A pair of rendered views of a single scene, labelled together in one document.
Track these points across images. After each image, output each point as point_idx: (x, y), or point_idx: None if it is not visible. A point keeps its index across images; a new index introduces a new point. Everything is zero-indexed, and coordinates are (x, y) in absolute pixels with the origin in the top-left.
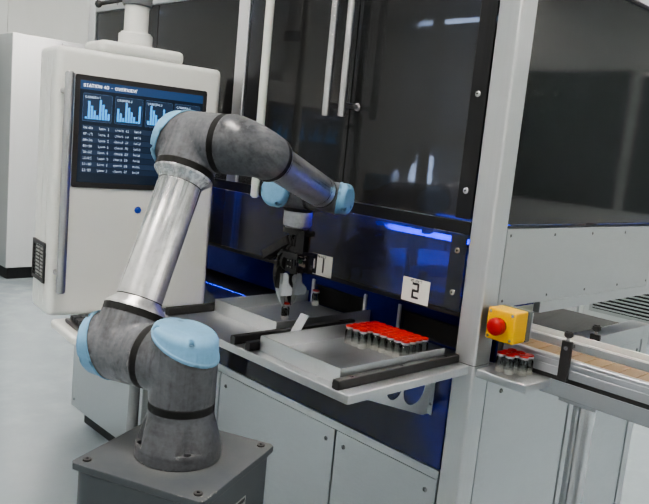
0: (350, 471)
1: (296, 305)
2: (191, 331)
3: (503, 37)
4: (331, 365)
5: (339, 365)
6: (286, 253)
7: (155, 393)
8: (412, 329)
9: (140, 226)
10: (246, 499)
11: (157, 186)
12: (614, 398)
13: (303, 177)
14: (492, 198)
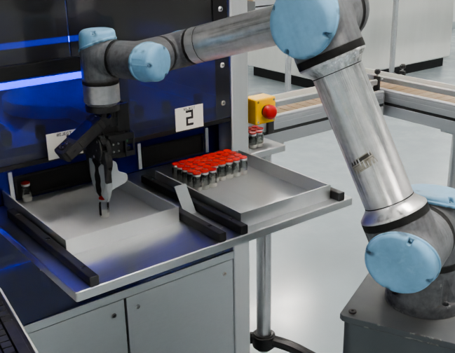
0: (150, 320)
1: (31, 209)
2: (439, 188)
3: None
4: (322, 188)
5: (274, 196)
6: (116, 137)
7: None
8: (152, 160)
9: (369, 128)
10: None
11: (359, 78)
12: (297, 127)
13: None
14: (245, 10)
